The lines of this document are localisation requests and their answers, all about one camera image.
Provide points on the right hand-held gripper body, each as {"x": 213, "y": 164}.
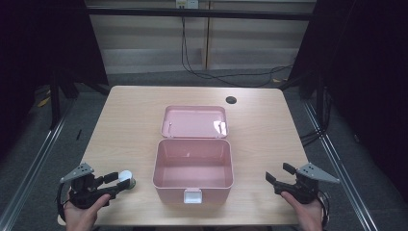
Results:
{"x": 304, "y": 189}

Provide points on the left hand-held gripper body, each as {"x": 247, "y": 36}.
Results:
{"x": 84, "y": 189}

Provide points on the small white bottle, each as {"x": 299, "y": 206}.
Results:
{"x": 125, "y": 175}

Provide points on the pink plastic storage box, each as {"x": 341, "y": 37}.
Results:
{"x": 192, "y": 166}

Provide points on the person's right hand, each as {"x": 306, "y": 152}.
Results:
{"x": 308, "y": 215}

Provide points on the person's left hand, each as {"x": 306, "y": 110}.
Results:
{"x": 80, "y": 218}

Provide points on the small black stick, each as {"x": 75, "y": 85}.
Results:
{"x": 79, "y": 134}

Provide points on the yellow tape piece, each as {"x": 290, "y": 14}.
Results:
{"x": 43, "y": 102}

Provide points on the dark curtain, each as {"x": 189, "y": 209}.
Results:
{"x": 369, "y": 64}
{"x": 38, "y": 41}

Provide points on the metal floor rail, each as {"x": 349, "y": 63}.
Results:
{"x": 340, "y": 173}
{"x": 30, "y": 176}

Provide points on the black metal stand post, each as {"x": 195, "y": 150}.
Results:
{"x": 54, "y": 102}
{"x": 319, "y": 102}

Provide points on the black horizontal frame bar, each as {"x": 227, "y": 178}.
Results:
{"x": 198, "y": 13}

